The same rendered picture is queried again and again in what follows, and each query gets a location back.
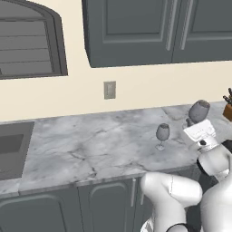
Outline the grey sink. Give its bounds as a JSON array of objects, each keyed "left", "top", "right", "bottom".
[{"left": 0, "top": 121, "right": 35, "bottom": 181}]

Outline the dark grey wall cupboard door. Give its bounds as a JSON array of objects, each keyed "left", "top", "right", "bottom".
[
  {"left": 81, "top": 0, "right": 182, "bottom": 69},
  {"left": 171, "top": 0, "right": 232, "bottom": 64}
]

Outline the grey arched window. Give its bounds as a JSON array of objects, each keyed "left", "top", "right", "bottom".
[{"left": 0, "top": 0, "right": 69, "bottom": 81}]

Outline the dark grey base cupboard door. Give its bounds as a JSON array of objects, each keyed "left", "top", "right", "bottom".
[
  {"left": 76, "top": 178, "right": 139, "bottom": 232},
  {"left": 132, "top": 177, "right": 155, "bottom": 232},
  {"left": 0, "top": 187, "right": 84, "bottom": 232}
]

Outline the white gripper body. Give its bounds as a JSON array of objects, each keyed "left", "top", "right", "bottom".
[{"left": 182, "top": 119, "right": 217, "bottom": 143}]

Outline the grey base cupboard handle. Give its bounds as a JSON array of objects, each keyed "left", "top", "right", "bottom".
[{"left": 130, "top": 178, "right": 137, "bottom": 208}]

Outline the grey wall socket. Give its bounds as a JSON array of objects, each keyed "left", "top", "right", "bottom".
[{"left": 103, "top": 80, "right": 117, "bottom": 101}]

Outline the grey wine glass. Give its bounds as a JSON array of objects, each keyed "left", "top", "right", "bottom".
[
  {"left": 182, "top": 99, "right": 211, "bottom": 129},
  {"left": 155, "top": 122, "right": 170, "bottom": 152}
]

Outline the brown knife block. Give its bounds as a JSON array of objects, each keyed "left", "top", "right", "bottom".
[{"left": 222, "top": 87, "right": 232, "bottom": 122}]

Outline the grey wall cupboard handle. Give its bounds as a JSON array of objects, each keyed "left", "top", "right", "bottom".
[
  {"left": 165, "top": 0, "right": 179, "bottom": 52},
  {"left": 179, "top": 0, "right": 194, "bottom": 51}
]

